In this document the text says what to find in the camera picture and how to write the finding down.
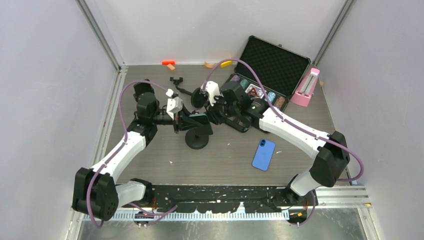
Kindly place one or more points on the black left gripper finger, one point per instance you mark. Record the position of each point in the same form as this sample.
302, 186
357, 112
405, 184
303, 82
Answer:
185, 126
187, 116

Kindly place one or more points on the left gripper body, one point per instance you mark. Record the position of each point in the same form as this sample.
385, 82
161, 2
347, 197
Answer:
177, 120

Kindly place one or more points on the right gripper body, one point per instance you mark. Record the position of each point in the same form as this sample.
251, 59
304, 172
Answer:
221, 110

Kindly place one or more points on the dark green-edged smartphone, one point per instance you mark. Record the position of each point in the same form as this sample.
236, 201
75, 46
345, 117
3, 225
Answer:
206, 130

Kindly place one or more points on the black smartphone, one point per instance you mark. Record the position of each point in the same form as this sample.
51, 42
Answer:
142, 88

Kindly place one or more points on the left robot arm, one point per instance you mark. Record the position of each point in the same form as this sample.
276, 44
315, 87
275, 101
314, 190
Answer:
96, 192

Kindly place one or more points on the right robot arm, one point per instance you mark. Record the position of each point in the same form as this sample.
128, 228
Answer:
328, 151

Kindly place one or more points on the small-clamp black phone stand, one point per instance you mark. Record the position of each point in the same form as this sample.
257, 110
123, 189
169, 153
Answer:
198, 98

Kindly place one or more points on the green chip stack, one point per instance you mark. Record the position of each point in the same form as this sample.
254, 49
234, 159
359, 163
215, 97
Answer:
244, 83

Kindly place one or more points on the purple chip stack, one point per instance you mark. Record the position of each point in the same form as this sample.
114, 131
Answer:
235, 78

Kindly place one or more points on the red all-in triangle upper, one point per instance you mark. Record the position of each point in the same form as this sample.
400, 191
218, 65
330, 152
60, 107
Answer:
252, 92

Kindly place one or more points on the yellow wooden block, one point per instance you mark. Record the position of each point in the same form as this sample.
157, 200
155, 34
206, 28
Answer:
226, 63

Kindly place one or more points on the brown wooden arch block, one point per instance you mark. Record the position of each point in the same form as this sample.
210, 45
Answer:
209, 65

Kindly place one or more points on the light blue chip stack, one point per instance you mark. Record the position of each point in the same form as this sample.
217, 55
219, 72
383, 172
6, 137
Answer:
270, 96

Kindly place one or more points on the brown chip stack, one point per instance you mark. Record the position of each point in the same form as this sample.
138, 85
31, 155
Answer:
280, 102

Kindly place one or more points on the orange wooden block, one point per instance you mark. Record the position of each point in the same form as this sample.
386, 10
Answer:
168, 62

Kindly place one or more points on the blue smartphone face down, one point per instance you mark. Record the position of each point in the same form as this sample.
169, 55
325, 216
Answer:
263, 155

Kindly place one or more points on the black poker chip case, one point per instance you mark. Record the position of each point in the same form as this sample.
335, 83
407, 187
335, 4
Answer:
280, 70

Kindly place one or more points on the pink metronome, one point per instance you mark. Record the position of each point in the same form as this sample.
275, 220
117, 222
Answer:
305, 90

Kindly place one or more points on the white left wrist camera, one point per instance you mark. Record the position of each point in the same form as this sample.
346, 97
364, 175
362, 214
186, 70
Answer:
174, 103

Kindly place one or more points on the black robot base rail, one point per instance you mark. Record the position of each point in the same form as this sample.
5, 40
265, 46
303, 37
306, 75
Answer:
220, 199

